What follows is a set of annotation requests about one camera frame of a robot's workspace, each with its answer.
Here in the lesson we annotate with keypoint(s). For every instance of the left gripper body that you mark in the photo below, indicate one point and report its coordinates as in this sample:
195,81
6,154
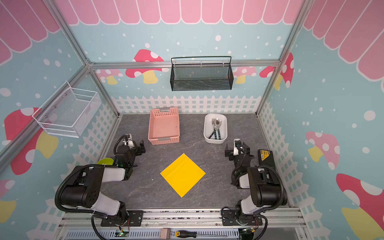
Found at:
139,148

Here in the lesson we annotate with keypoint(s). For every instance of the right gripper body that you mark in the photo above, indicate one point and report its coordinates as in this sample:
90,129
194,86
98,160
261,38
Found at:
229,151

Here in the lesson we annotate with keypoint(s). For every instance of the spoon with teal handle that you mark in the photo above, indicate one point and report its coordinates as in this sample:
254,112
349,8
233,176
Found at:
216,132

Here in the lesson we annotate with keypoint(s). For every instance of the fork with teal handle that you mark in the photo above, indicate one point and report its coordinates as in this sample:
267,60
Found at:
214,128

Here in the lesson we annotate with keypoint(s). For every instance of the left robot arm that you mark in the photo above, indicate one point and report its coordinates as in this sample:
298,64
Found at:
80,191

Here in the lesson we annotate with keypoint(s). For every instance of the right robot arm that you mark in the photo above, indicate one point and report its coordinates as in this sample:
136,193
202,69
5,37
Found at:
266,187

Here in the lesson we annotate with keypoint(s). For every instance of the yellow paper napkin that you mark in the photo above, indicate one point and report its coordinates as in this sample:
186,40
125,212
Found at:
182,175

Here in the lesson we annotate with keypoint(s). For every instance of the green plastic bowl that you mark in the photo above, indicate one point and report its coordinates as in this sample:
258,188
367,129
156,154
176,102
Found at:
106,161

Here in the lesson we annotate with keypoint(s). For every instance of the black box yellow label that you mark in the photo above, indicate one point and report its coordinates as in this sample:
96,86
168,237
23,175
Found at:
266,158

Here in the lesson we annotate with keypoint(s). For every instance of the white plastic bin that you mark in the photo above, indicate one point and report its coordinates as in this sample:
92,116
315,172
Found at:
208,128

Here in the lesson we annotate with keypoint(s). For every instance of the pink plastic basket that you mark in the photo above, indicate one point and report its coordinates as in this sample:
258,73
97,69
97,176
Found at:
164,126

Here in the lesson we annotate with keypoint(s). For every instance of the yellow black screwdriver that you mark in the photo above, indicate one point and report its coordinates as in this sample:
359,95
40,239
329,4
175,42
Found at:
188,234

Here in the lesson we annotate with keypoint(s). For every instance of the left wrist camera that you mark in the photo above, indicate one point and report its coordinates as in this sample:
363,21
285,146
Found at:
128,139

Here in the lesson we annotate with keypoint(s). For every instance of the white wire mesh basket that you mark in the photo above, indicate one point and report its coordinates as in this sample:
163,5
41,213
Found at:
69,113

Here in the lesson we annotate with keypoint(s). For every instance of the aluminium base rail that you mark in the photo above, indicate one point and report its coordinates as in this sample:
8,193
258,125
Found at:
208,223

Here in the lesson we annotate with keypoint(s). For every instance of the black wire mesh basket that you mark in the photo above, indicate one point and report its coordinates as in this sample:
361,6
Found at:
206,73

